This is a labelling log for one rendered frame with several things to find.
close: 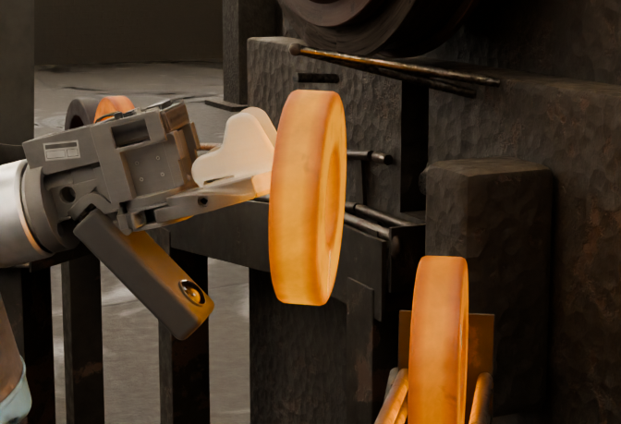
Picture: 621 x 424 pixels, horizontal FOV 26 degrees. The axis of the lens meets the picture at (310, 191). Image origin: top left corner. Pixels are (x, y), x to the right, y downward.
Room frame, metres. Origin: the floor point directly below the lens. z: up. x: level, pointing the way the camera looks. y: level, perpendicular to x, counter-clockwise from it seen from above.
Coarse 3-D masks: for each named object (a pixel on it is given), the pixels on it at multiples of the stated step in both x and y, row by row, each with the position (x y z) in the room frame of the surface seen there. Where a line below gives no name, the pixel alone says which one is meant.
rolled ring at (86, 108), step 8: (72, 104) 2.45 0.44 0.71; (80, 104) 2.40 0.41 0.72; (88, 104) 2.40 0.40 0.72; (96, 104) 2.40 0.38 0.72; (72, 112) 2.45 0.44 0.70; (80, 112) 2.40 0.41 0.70; (88, 112) 2.38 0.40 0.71; (72, 120) 2.46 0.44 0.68; (80, 120) 2.47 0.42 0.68; (88, 120) 2.37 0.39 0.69
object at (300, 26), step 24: (408, 0) 1.30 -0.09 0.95; (432, 0) 1.31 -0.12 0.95; (456, 0) 1.33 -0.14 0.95; (360, 24) 1.39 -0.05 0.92; (384, 24) 1.34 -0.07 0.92; (408, 24) 1.34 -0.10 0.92; (432, 24) 1.35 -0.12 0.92; (336, 48) 1.44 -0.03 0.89; (360, 48) 1.39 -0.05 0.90; (384, 48) 1.42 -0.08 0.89
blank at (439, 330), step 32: (416, 288) 0.89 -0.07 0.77; (448, 288) 0.89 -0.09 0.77; (416, 320) 0.87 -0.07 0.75; (448, 320) 0.87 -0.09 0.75; (416, 352) 0.86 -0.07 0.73; (448, 352) 0.86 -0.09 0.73; (416, 384) 0.86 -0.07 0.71; (448, 384) 0.85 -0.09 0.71; (416, 416) 0.86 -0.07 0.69; (448, 416) 0.86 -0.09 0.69
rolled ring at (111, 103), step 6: (108, 96) 2.27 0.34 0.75; (114, 96) 2.27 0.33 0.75; (120, 96) 2.27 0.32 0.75; (102, 102) 2.29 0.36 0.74; (108, 102) 2.26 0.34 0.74; (114, 102) 2.24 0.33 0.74; (120, 102) 2.24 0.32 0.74; (126, 102) 2.24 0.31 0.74; (102, 108) 2.29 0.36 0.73; (108, 108) 2.26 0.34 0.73; (114, 108) 2.23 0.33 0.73; (120, 108) 2.22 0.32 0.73; (126, 108) 2.23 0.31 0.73; (132, 108) 2.23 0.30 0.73; (96, 114) 2.32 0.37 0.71; (102, 114) 2.29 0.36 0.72; (102, 120) 2.30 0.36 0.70
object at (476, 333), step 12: (408, 312) 1.01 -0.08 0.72; (408, 324) 1.01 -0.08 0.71; (480, 324) 1.00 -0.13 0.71; (492, 324) 1.00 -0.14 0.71; (408, 336) 1.01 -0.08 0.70; (480, 336) 1.00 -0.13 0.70; (492, 336) 1.00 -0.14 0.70; (408, 348) 1.01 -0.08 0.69; (468, 348) 1.00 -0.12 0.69; (480, 348) 1.00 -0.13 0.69; (492, 348) 1.00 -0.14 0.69; (408, 360) 1.01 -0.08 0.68; (468, 360) 1.00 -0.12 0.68; (480, 360) 1.00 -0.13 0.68; (492, 360) 1.00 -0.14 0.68; (468, 372) 1.00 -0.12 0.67; (480, 372) 1.00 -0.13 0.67; (492, 372) 1.00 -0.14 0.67; (468, 384) 1.00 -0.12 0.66; (468, 396) 1.00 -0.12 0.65; (468, 408) 1.00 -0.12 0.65; (468, 420) 1.00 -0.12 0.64
